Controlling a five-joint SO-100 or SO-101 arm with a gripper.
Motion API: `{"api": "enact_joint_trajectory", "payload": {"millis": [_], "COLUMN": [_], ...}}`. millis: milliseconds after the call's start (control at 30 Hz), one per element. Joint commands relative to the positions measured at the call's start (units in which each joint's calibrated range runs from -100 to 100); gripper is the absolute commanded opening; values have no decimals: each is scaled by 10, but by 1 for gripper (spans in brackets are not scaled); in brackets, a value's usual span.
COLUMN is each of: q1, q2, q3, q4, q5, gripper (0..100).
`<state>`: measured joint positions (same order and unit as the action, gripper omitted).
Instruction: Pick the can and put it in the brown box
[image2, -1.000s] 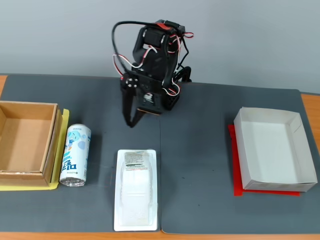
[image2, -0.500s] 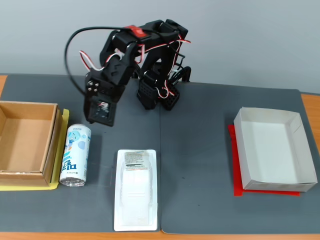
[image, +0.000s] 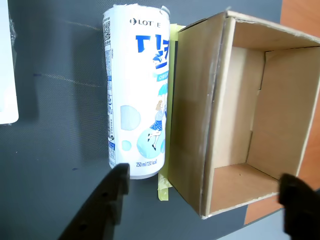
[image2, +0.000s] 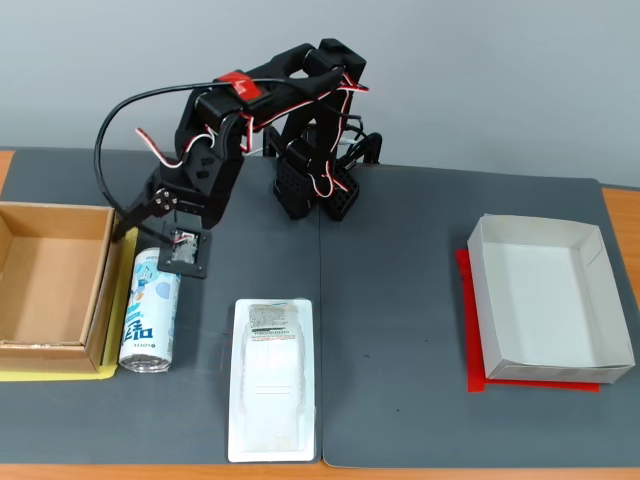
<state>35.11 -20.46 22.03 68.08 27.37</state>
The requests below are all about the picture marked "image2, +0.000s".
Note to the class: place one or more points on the red paper sheet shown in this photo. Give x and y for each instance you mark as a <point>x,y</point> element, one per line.
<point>472,370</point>

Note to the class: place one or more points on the yellow paper sheet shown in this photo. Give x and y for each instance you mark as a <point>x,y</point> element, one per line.
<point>107,374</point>

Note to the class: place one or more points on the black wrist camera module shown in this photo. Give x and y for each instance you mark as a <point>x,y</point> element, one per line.
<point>182,255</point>

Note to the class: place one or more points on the white plastic blister package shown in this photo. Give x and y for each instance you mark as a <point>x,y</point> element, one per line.
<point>272,380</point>

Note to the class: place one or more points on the white blue drink can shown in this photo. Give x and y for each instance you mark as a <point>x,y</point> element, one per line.
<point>150,320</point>

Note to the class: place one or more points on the red tape band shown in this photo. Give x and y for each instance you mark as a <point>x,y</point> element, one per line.
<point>240,86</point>

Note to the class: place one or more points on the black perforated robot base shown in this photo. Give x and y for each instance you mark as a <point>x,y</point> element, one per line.
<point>300,195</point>

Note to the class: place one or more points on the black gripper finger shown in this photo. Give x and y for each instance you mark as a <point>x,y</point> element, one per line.
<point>145,207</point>

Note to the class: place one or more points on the grey table mat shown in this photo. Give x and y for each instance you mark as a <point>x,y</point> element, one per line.
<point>250,260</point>
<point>400,300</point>

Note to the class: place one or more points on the white paper box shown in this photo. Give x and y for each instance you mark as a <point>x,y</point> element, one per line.
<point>545,300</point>

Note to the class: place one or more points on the brown cardboard box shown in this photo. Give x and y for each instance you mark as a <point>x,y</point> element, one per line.
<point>50,280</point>

